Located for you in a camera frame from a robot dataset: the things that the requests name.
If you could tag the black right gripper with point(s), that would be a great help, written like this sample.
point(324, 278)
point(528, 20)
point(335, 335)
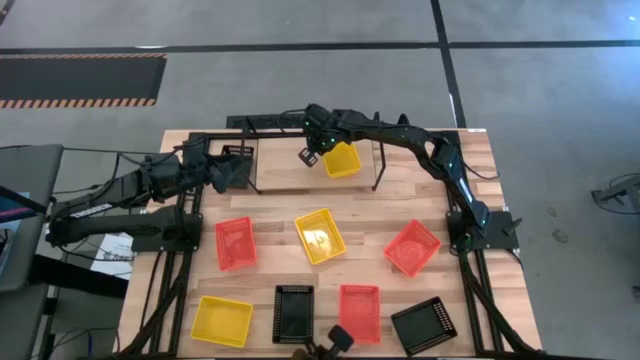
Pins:
point(322, 127)

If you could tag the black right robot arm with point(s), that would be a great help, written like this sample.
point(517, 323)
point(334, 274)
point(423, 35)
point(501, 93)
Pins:
point(450, 167)

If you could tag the black handheld device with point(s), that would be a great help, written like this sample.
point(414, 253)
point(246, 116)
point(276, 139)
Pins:
point(341, 338)

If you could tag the black perforated metal panel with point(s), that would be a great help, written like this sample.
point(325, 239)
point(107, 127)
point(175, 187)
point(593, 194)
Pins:
point(260, 121)

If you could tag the black aluminium table frame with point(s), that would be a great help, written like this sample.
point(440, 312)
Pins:
point(179, 305)

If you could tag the white printed paper sheet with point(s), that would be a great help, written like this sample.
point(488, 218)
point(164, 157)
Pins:
point(117, 252)

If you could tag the grey side table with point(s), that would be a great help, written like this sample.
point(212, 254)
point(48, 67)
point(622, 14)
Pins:
point(30, 165)

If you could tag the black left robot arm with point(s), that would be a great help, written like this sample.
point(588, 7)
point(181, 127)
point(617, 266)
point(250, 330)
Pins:
point(115, 225)

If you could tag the black hazard-striped floor mat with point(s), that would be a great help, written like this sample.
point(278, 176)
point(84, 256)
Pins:
point(80, 80)

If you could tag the black plastic basket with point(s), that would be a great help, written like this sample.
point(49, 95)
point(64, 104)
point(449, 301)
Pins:
point(422, 327)
point(293, 315)
point(239, 151)

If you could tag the blue flat object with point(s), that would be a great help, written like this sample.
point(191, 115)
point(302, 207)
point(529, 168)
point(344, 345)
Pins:
point(12, 212)

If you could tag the black arched hook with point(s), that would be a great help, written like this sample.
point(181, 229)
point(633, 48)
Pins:
point(404, 120)

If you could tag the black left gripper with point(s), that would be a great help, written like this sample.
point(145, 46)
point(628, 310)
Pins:
point(222, 175)

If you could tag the yellow plastic basket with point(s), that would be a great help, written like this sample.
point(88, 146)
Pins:
point(320, 237)
point(221, 322)
point(345, 162)

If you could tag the red-orange plastic basket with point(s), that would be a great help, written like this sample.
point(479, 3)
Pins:
point(412, 250)
point(359, 315)
point(235, 245)

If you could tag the black crossbar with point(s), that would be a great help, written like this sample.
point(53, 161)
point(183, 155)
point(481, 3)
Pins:
point(75, 277)

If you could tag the black floor stand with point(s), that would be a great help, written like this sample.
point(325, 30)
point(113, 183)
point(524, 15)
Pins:
point(625, 190)

